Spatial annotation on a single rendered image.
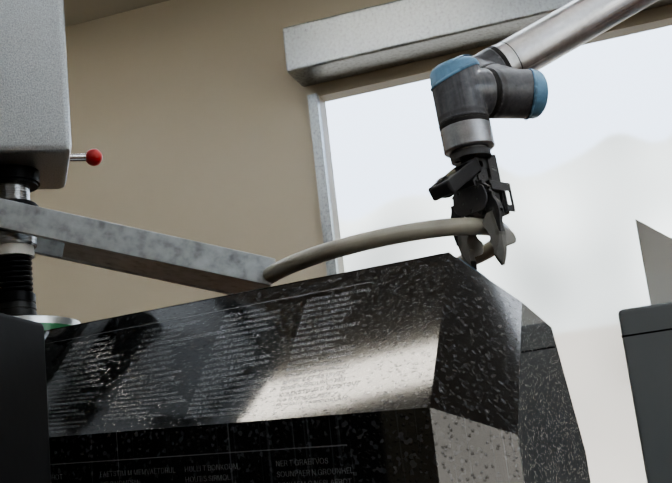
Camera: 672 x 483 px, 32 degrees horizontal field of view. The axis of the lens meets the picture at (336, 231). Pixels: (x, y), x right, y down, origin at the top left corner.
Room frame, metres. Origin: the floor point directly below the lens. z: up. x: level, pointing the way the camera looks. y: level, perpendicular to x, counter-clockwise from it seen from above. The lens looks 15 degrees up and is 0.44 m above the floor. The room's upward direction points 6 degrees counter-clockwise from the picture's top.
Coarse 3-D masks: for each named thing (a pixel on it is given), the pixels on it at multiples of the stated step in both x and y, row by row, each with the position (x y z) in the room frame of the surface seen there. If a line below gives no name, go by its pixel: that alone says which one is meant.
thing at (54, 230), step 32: (0, 224) 1.85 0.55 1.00; (32, 224) 1.86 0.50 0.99; (64, 224) 1.88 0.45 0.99; (96, 224) 1.89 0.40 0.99; (64, 256) 1.98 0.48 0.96; (96, 256) 1.95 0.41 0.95; (128, 256) 1.92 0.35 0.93; (160, 256) 1.92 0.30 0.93; (192, 256) 1.94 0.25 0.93; (224, 256) 1.96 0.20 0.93; (256, 256) 1.97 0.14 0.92; (224, 288) 2.04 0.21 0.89; (256, 288) 2.01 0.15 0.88
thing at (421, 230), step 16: (416, 224) 1.87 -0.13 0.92; (432, 224) 1.87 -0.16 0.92; (448, 224) 1.88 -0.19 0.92; (464, 224) 1.90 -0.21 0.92; (480, 224) 1.92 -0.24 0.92; (336, 240) 1.87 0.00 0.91; (352, 240) 1.86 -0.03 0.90; (368, 240) 1.86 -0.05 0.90; (384, 240) 1.86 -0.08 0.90; (400, 240) 1.87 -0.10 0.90; (288, 256) 1.93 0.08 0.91; (304, 256) 1.90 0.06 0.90; (320, 256) 1.88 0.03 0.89; (336, 256) 1.88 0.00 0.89; (480, 256) 2.20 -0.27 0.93; (272, 272) 1.95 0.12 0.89; (288, 272) 1.93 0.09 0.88
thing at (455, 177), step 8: (472, 160) 1.92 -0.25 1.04; (456, 168) 1.93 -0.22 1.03; (464, 168) 1.90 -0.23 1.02; (472, 168) 1.92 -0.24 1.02; (480, 168) 1.94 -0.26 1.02; (448, 176) 1.89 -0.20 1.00; (456, 176) 1.88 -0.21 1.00; (464, 176) 1.90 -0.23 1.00; (472, 176) 1.92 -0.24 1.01; (440, 184) 1.87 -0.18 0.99; (448, 184) 1.86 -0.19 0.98; (456, 184) 1.88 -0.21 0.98; (432, 192) 1.89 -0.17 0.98; (440, 192) 1.88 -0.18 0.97; (448, 192) 1.87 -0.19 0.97
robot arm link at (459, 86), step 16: (448, 64) 1.92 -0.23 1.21; (464, 64) 1.92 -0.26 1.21; (432, 80) 1.94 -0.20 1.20; (448, 80) 1.92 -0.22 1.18; (464, 80) 1.91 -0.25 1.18; (480, 80) 1.93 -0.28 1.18; (448, 96) 1.92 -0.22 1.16; (464, 96) 1.91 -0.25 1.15; (480, 96) 1.93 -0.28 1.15; (496, 96) 1.95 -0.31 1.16; (448, 112) 1.92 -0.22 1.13; (464, 112) 1.91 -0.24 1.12; (480, 112) 1.92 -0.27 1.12
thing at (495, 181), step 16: (464, 160) 1.95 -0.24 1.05; (480, 160) 1.95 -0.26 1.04; (496, 160) 1.98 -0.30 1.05; (480, 176) 1.94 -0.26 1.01; (496, 176) 1.98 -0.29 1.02; (464, 192) 1.94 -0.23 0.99; (480, 192) 1.92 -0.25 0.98; (496, 192) 1.96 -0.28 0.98; (464, 208) 1.95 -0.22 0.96; (480, 208) 1.92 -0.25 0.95; (512, 208) 1.97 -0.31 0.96
